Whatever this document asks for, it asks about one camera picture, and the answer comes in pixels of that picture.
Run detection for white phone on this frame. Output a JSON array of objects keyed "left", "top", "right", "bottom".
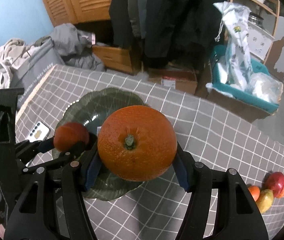
[{"left": 25, "top": 121, "right": 50, "bottom": 142}]

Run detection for small tangerine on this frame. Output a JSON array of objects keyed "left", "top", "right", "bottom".
[
  {"left": 53, "top": 122, "right": 90, "bottom": 152},
  {"left": 247, "top": 185, "right": 261, "bottom": 202}
]

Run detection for cardboard box red label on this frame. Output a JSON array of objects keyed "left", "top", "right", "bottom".
[{"left": 147, "top": 66, "right": 199, "bottom": 95}]

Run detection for dark grey coat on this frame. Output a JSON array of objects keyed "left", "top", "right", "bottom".
[{"left": 108, "top": 0, "right": 145, "bottom": 47}]

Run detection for white rice bag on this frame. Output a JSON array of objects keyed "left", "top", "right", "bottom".
[{"left": 213, "top": 1, "right": 254, "bottom": 90}]

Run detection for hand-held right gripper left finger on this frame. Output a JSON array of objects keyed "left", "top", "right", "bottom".
[{"left": 4, "top": 140, "right": 102, "bottom": 240}]

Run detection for teal plastic basket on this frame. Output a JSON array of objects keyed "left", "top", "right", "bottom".
[{"left": 208, "top": 45, "right": 284, "bottom": 115}]

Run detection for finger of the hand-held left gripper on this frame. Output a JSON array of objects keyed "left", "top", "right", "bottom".
[
  {"left": 19, "top": 141, "right": 88, "bottom": 174},
  {"left": 14, "top": 136, "right": 57, "bottom": 164}
]

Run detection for wooden drawer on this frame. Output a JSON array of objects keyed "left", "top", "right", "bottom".
[{"left": 92, "top": 44, "right": 142, "bottom": 75}]

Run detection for beige crumpled cloth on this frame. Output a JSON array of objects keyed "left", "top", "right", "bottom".
[{"left": 0, "top": 38, "right": 36, "bottom": 89}]

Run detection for wooden louvered wardrobe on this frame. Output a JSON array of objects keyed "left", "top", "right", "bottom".
[{"left": 35, "top": 0, "right": 113, "bottom": 28}]

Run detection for green leaf-shaped plate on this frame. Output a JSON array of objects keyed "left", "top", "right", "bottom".
[{"left": 52, "top": 87, "right": 166, "bottom": 202}]

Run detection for grey crumpled jacket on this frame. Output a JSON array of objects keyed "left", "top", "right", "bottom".
[{"left": 50, "top": 23, "right": 106, "bottom": 72}]

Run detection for white patterned bin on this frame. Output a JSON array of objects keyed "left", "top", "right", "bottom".
[{"left": 246, "top": 21, "right": 275, "bottom": 60}]

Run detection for wooden clothes rack shelf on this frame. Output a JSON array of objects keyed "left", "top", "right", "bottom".
[{"left": 228, "top": 0, "right": 281, "bottom": 65}]

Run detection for large cardboard box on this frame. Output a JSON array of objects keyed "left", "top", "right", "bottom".
[{"left": 194, "top": 65, "right": 275, "bottom": 123}]

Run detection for black hooded jacket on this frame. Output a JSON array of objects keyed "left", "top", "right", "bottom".
[{"left": 142, "top": 0, "right": 229, "bottom": 69}]

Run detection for steel pot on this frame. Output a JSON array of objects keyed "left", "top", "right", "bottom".
[{"left": 247, "top": 12, "right": 265, "bottom": 27}]

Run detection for red apple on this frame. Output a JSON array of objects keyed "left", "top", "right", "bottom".
[{"left": 264, "top": 172, "right": 284, "bottom": 198}]

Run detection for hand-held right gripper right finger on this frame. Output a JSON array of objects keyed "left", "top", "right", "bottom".
[{"left": 172, "top": 142, "right": 269, "bottom": 240}]

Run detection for yellow green mango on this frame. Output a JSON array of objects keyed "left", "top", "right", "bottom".
[{"left": 256, "top": 189, "right": 274, "bottom": 214}]

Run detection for clear plastic bags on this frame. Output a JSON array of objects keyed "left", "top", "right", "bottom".
[{"left": 248, "top": 72, "right": 284, "bottom": 104}]

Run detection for grey printed storage bag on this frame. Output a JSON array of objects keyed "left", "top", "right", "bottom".
[{"left": 10, "top": 37, "right": 66, "bottom": 110}]

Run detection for large orange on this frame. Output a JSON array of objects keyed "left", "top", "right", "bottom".
[{"left": 97, "top": 105, "right": 178, "bottom": 182}]

